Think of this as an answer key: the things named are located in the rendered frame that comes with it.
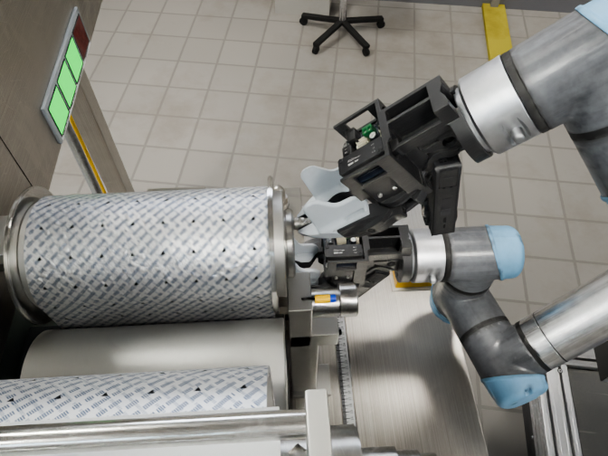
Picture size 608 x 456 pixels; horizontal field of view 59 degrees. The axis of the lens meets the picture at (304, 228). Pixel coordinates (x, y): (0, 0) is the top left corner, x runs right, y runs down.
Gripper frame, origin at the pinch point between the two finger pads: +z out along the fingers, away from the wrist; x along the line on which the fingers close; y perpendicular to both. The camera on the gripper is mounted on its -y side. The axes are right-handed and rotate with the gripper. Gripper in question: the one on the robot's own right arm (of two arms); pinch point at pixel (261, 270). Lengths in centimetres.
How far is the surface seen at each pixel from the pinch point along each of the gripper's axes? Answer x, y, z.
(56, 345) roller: 15.7, 13.8, 20.0
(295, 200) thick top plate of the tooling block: -17.1, -6.1, -5.4
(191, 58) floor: -194, -109, 41
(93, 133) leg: -71, -41, 48
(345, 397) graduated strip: 12.3, -19.1, -11.6
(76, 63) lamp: -36.0, 8.5, 29.4
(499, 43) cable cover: -193, -106, -119
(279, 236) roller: 8.6, 21.0, -2.8
